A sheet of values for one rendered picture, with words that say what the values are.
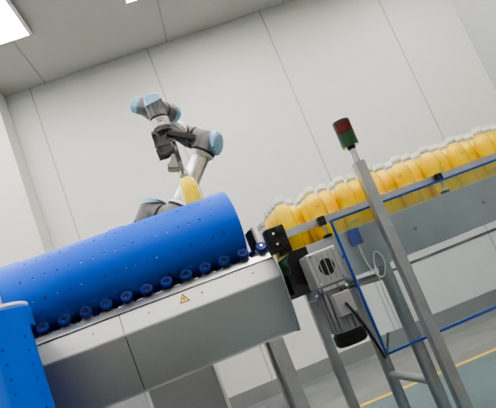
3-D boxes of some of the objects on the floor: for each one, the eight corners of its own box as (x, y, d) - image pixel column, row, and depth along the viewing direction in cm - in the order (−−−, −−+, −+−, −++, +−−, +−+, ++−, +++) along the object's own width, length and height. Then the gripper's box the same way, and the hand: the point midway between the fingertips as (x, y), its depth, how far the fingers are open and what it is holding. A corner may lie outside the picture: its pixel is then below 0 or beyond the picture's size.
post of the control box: (369, 459, 239) (281, 240, 256) (377, 455, 239) (289, 237, 257) (372, 461, 235) (282, 239, 252) (380, 456, 236) (290, 235, 253)
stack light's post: (486, 477, 180) (350, 165, 199) (497, 471, 180) (361, 161, 200) (493, 479, 176) (354, 161, 195) (503, 474, 177) (364, 158, 196)
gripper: (151, 138, 234) (167, 184, 230) (150, 127, 223) (167, 176, 219) (171, 131, 235) (188, 178, 232) (171, 121, 224) (188, 170, 221)
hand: (183, 172), depth 226 cm, fingers closed on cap, 4 cm apart
